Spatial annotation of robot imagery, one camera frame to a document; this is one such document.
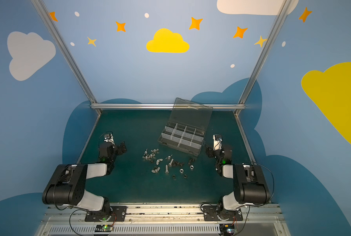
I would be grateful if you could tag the rear aluminium frame bar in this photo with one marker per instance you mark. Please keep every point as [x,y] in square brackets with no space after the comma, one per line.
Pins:
[139,106]

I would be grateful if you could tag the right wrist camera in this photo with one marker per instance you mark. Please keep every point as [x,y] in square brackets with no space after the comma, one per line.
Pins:
[217,138]

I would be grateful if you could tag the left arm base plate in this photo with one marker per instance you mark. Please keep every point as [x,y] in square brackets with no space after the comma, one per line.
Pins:
[114,214]

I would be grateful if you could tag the clear plastic organizer box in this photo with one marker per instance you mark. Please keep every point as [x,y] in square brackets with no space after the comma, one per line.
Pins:
[186,128]

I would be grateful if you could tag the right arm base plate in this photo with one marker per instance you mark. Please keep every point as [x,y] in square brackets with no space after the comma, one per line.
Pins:
[215,213]

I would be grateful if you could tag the left aluminium frame post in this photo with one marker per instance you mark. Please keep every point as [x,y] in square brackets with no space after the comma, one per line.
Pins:
[60,42]

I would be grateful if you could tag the right aluminium frame post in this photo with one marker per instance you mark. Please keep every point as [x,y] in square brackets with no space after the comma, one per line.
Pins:
[275,29]

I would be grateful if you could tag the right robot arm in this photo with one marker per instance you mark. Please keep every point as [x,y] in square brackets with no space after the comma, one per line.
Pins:
[249,187]

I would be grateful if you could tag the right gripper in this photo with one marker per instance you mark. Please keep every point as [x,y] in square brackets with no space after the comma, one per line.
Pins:
[210,151]

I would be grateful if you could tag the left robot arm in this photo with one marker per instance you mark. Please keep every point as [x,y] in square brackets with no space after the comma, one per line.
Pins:
[67,186]

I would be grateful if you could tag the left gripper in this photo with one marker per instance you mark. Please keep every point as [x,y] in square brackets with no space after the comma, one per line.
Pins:
[119,148]

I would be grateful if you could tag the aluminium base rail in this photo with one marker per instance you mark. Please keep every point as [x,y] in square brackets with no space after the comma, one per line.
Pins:
[150,219]

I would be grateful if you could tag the left circuit board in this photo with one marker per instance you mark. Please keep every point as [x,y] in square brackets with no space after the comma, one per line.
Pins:
[104,228]

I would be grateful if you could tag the circuit board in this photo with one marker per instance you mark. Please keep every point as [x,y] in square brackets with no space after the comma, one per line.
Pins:
[227,230]
[104,228]

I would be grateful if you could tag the right circuit board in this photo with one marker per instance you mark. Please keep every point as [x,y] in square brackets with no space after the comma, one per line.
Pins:
[227,230]

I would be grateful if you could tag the aluminium frame post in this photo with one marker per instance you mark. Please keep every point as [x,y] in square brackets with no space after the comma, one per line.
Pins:
[275,29]
[60,42]

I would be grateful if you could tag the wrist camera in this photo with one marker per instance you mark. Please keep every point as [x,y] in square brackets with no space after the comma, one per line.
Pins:
[217,138]
[109,138]

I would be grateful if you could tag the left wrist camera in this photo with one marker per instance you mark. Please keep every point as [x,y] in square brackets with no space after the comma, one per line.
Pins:
[109,138]

